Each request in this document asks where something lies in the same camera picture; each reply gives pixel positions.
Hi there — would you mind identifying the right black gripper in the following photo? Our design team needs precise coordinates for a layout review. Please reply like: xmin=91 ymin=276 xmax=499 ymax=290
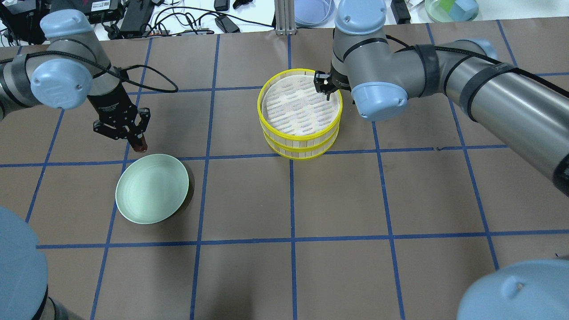
xmin=314 ymin=62 xmax=352 ymax=101

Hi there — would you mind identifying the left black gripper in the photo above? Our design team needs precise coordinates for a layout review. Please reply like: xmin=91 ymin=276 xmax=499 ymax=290
xmin=88 ymin=87 xmax=151 ymax=148

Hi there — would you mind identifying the brown bun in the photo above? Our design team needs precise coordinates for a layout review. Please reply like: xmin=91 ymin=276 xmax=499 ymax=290
xmin=132 ymin=134 xmax=148 ymax=153

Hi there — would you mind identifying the yellow bamboo steamer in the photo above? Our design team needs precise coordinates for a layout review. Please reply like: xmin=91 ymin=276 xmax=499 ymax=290
xmin=263 ymin=126 xmax=339 ymax=160
xmin=256 ymin=68 xmax=343 ymax=140

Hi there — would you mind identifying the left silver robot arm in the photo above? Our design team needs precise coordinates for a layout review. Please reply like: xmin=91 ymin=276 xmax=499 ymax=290
xmin=0 ymin=9 xmax=151 ymax=152

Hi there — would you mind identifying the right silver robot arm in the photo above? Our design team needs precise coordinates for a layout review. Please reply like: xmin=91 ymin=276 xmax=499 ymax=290
xmin=314 ymin=0 xmax=569 ymax=194

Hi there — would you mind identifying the green plate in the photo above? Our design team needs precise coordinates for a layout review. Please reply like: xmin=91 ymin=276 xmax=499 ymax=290
xmin=115 ymin=154 xmax=190 ymax=224

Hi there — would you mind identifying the blue plate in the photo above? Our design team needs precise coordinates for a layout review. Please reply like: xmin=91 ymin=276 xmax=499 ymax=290
xmin=293 ymin=0 xmax=336 ymax=27

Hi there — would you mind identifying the black power adapter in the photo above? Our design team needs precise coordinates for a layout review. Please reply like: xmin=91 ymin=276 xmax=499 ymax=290
xmin=215 ymin=16 xmax=240 ymax=34

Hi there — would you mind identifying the green bowl with sponges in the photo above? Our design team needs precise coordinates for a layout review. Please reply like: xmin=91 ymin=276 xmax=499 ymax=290
xmin=425 ymin=0 xmax=480 ymax=23

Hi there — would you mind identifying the aluminium frame post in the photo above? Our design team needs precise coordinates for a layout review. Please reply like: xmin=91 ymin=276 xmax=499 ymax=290
xmin=274 ymin=0 xmax=297 ymax=35

